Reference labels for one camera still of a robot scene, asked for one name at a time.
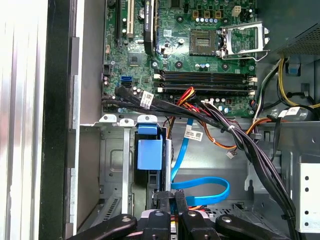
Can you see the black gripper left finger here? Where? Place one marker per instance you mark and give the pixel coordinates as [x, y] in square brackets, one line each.
[160, 220]

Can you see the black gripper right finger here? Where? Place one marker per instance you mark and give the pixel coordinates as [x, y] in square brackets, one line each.
[192, 225]

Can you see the hard disk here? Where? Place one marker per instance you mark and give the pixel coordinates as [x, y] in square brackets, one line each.
[150, 155]

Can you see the metal disk bay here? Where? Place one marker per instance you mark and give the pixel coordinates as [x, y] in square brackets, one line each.
[115, 160]

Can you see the RAM slot white clips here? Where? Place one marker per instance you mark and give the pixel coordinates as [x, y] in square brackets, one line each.
[205, 79]
[205, 92]

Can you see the RAM slot black clips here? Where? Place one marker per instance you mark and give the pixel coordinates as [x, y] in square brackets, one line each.
[205, 73]
[205, 86]

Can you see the black expansion slot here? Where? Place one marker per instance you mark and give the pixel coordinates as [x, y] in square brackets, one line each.
[118, 22]

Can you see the white expansion slot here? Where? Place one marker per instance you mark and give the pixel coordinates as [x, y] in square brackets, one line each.
[129, 17]

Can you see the metal drive cage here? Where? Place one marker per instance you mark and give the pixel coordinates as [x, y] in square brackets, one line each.
[310, 195]

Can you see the black PC case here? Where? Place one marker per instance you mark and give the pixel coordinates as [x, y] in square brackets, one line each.
[57, 125]

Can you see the green motherboard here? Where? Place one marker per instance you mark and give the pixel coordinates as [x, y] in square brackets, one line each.
[175, 62]

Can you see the metal locking lever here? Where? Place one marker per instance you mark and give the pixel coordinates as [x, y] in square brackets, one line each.
[250, 58]

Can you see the CPU socket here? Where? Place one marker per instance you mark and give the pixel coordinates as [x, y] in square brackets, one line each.
[203, 42]

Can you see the black graphics card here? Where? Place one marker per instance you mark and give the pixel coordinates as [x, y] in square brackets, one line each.
[149, 30]

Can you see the metal socket cover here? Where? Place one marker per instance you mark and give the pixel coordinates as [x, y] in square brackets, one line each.
[246, 37]

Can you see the black power supply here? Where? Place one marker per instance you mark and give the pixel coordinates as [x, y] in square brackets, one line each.
[287, 20]

